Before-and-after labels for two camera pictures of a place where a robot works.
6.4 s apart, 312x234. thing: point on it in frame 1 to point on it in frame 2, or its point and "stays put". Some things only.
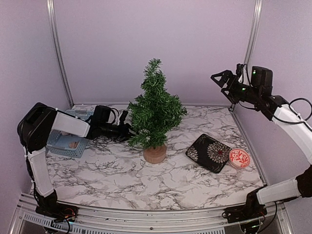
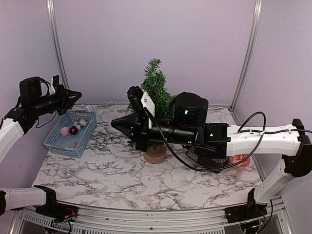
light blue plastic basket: x=67 y=144 stays put
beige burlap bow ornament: x=73 y=145 stays put
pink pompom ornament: x=64 y=133 stays put
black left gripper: x=123 y=133 to x=66 y=102
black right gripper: x=227 y=75 to x=138 y=122
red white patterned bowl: x=239 y=158 stays put
